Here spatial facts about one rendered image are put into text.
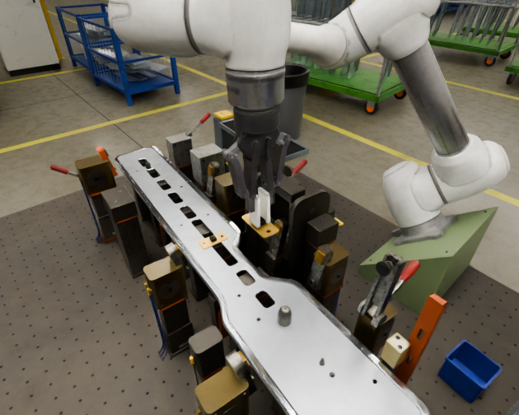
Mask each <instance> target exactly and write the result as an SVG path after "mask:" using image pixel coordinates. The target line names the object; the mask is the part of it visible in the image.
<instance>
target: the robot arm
mask: <svg viewBox="0 0 519 415"><path fill-rule="evenodd" d="M440 2H441V0H356V1H355V2H354V3H353V4H352V5H350V6H349V7H348V8H346V9H345V10H344V11H342V12H341V13H340V14H338V15H337V17H335V18H334V19H333V20H331V21H329V22H328V24H324V25H321V26H313V25H308V24H302V23H296V22H291V20H292V7H291V0H109V3H108V16H109V20H110V24H111V26H112V28H113V30H114V31H115V34H116V35H117V36H118V37H119V39H120V40H122V41H123V42H124V43H125V44H127V45H128V46H130V47H132V48H134V49H136V50H138V51H141V52H144V53H148V54H159V55H161V56H166V57H172V58H192V57H195V56H198V55H210V56H213V57H216V58H220V59H224V61H225V74H226V79H227V99H228V101H229V103H230V104H232V105H233V117H234V126H235V130H236V136H235V137H234V144H233V145H232V146H230V147H229V148H228V149H226V148H224V149H222V155H223V156H224V158H225V159H226V160H227V164H228V167H229V171H230V174H231V179H232V183H233V185H234V189H235V192H236V194H237V195H239V196H240V197H241V198H242V199H245V208H246V210H247V211H249V215H250V222H251V223H252V224H253V225H254V226H256V227H257V228H259V227H260V217H262V218H263V219H265V222H266V223H268V224H269V223H270V205H271V204H272V203H273V194H275V193H276V189H275V187H276V186H280V185H281V183H282V179H283V169H284V164H285V159H286V154H287V149H288V145H289V143H290V141H291V139H292V138H291V136H289V135H287V134H286V133H284V132H280V131H279V128H278V126H279V123H280V105H279V104H280V103H281V102H283V100H284V79H285V58H286V53H290V54H301V55H306V56H309V57H310V59H311V60H312V62H314V63H315V64H317V65H318V66H319V67H321V68H326V69H336V68H341V67H343V66H345V65H347V64H348V63H351V62H354V61H356V60H358V59H360V58H362V57H364V56H366V55H368V54H370V53H371V52H373V51H375V50H376V51H377V52H378V53H379V54H381V56H382V57H383V58H386V59H388V60H390V61H391V63H392V65H393V67H394V69H395V71H396V73H397V75H398V77H399V79H400V81H401V83H402V85H403V87H404V89H405V91H406V93H407V95H408V97H409V99H410V101H411V103H412V105H413V107H414V109H415V111H416V113H417V115H418V117H419V119H420V121H421V123H422V125H423V127H424V129H425V131H426V133H427V135H428V137H429V139H430V141H431V143H432V145H433V147H434V149H433V151H432V155H431V160H432V163H431V164H429V165H427V166H419V164H418V163H417V162H414V161H402V162H401V163H399V164H397V165H395V166H392V167H391V168H390V169H389V170H387V171H386V172H385V173H384V175H383V193H384V196H385V200H386V203H387V205H388V207H389V209H390V212H391V214H392V216H393V217H394V219H395V220H396V222H397V224H398V226H399V227H400V228H398V229H396V230H393V231H392V232H391V234H392V235H393V236H394V237H399V238H398V239H397V240H395V241H394V245H395V246H399V245H404V244H409V243H414V242H419V241H423V240H435V239H439V238H441V237H442V234H443V233H444V231H445V230H446V229H447V228H448V227H449V226H450V224H452V223H453V222H454V221H455V220H456V219H457V216H456V215H450V216H445V217H444V216H443V215H442V212H441V211H440V208H441V207H442V206H444V205H445V204H448V203H452V202H455V201H459V200H462V199H464V198H468V197H471V196H473V195H476V194H479V193H481V192H484V191H485V190H487V189H490V188H492V187H493V186H494V185H496V184H497V183H499V182H500V181H501V180H503V179H504V178H505V177H506V176H507V173H508V171H509V170H510V164H509V160H508V158H507V154H506V152H505V151H504V149H503V148H502V147H501V146H500V145H498V144H497V143H496V142H491V141H483V142H482V141H481V140H480V139H479V138H478V137H477V136H475V135H473V134H469V133H467V132H466V131H465V127H464V125H463V123H462V121H461V117H460V116H459V113H458V111H457V109H456V106H455V104H454V101H453V99H452V97H451V94H450V92H449V90H448V88H447V83H446V81H445V79H444V76H443V75H442V71H441V69H440V67H439V65H438V63H437V60H436V57H435V55H434V53H433V50H432V48H431V45H430V44H429V41H428V37H429V33H430V16H432V15H433V14H434V13H435V12H436V11H437V9H438V7H439V5H440ZM273 148H274V150H273ZM239 150H240V151H241V152H242V153H243V156H242V157H243V160H244V177H243V173H242V169H241V164H240V162H239V161H238V159H239V158H240V157H239V153H238V151H239ZM258 164H259V168H260V178H261V185H262V187H263V188H261V187H259V188H258V194H259V196H258V195H257V194H256V185H257V165H258Z"/></svg>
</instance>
